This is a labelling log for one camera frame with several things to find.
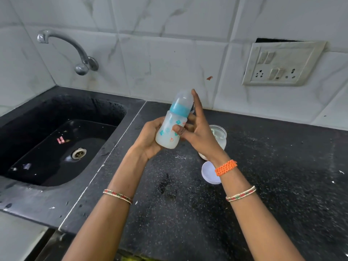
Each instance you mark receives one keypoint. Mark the person's right thumb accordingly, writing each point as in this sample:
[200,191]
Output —
[181,130]

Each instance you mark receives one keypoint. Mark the person's right hand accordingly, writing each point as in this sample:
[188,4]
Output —
[201,135]

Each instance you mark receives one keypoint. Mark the black stone sink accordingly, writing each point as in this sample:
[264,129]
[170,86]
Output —
[58,141]

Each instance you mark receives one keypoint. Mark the person's left forearm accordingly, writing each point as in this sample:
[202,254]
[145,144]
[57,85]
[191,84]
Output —
[108,212]

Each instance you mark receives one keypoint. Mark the chrome wall tap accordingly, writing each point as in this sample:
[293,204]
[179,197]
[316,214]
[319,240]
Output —
[78,55]

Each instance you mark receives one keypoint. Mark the clear glass jar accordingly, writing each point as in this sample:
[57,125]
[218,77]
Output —
[220,135]

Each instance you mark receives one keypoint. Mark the baby bottle with blue collar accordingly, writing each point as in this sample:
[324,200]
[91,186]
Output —
[174,125]

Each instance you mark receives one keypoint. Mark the person's left hand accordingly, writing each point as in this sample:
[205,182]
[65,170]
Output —
[146,138]

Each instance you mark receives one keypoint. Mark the metal sink drain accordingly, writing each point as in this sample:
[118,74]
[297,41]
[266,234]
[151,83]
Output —
[78,153]

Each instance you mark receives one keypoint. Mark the person's right forearm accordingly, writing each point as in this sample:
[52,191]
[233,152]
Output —
[252,214]

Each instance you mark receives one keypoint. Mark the small pink wrapper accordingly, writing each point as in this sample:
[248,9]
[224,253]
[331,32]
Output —
[60,140]

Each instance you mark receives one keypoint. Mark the beaded bangle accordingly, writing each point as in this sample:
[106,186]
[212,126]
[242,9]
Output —
[241,193]
[117,195]

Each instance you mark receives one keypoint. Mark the white wall switch socket panel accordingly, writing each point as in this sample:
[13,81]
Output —
[281,63]

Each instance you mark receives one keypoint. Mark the orange braided wristband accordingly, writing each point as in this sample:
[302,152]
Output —
[226,167]

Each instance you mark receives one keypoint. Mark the person's left fingers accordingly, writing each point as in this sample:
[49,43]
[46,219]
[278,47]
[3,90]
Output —
[157,121]

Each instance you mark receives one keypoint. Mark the white round lid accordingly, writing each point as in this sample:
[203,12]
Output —
[209,173]

